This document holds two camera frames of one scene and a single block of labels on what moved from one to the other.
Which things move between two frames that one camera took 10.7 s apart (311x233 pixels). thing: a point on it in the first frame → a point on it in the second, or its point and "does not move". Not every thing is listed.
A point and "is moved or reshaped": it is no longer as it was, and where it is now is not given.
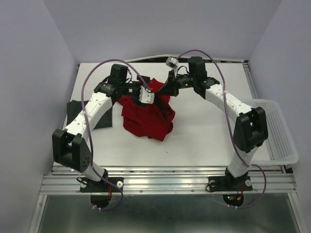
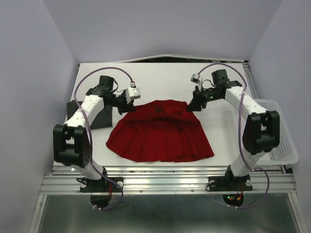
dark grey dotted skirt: x=74 y=107 does not move
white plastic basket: x=279 y=148 does not move
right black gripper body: x=180 y=82 → x=202 y=96
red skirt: x=153 y=120 is moved or reshaped
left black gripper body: x=132 y=90 → x=119 y=102
